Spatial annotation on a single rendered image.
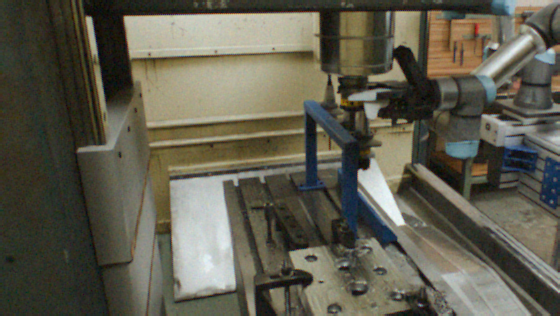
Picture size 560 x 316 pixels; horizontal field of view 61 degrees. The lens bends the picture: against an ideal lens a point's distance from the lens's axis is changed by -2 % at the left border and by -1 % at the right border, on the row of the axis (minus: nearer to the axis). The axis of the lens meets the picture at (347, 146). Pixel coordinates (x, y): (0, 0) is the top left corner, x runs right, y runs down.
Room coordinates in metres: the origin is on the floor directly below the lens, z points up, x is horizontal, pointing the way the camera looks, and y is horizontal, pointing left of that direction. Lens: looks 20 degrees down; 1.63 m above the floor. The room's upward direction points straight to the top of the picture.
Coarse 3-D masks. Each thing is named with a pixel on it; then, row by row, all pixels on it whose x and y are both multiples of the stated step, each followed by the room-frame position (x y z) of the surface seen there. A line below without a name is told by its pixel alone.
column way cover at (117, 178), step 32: (128, 96) 0.89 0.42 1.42; (128, 128) 0.76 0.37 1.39; (96, 160) 0.59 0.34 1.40; (128, 160) 0.72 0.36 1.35; (96, 192) 0.59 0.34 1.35; (128, 192) 0.67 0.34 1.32; (96, 224) 0.59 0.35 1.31; (128, 224) 0.62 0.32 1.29; (96, 256) 0.59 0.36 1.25; (128, 256) 0.60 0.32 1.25; (128, 288) 0.60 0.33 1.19; (160, 288) 0.96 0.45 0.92
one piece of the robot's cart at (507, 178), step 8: (488, 160) 1.81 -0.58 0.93; (488, 168) 1.81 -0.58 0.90; (496, 168) 1.76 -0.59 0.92; (488, 176) 1.80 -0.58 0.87; (496, 176) 1.75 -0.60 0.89; (504, 176) 1.74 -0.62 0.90; (512, 176) 1.75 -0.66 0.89; (496, 184) 1.75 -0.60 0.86; (504, 184) 1.74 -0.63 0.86; (512, 184) 1.75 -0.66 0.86
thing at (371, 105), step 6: (366, 90) 0.94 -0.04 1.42; (372, 90) 0.94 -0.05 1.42; (378, 90) 0.94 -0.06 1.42; (384, 90) 0.95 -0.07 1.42; (390, 90) 0.95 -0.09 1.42; (348, 96) 0.92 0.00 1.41; (354, 96) 0.92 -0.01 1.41; (360, 96) 0.92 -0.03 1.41; (366, 96) 0.92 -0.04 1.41; (372, 96) 0.92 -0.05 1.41; (366, 102) 0.93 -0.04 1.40; (372, 102) 0.93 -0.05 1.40; (378, 102) 0.94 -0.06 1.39; (384, 102) 0.95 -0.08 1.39; (366, 108) 0.93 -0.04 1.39; (372, 108) 0.93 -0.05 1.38; (378, 108) 0.94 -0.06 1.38; (366, 114) 0.93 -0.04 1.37; (372, 114) 0.93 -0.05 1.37
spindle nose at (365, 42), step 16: (320, 16) 0.91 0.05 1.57; (336, 16) 0.88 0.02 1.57; (352, 16) 0.88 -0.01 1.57; (368, 16) 0.88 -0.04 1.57; (384, 16) 0.90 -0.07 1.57; (320, 32) 0.91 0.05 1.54; (336, 32) 0.88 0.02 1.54; (352, 32) 0.88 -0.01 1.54; (368, 32) 0.88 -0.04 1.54; (384, 32) 0.90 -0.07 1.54; (320, 48) 0.91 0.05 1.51; (336, 48) 0.88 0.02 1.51; (352, 48) 0.88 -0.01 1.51; (368, 48) 0.88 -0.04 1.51; (384, 48) 0.90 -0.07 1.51; (320, 64) 0.91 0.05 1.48; (336, 64) 0.88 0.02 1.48; (352, 64) 0.88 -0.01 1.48; (368, 64) 0.88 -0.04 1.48; (384, 64) 0.90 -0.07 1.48
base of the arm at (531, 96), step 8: (520, 88) 1.84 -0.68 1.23; (528, 88) 1.80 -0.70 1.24; (536, 88) 1.79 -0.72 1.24; (544, 88) 1.79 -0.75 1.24; (520, 96) 1.82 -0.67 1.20; (528, 96) 1.79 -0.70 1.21; (536, 96) 1.78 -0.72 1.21; (544, 96) 1.78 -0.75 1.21; (520, 104) 1.80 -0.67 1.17; (528, 104) 1.78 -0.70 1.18; (536, 104) 1.77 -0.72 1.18; (544, 104) 1.77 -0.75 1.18; (552, 104) 1.80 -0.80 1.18
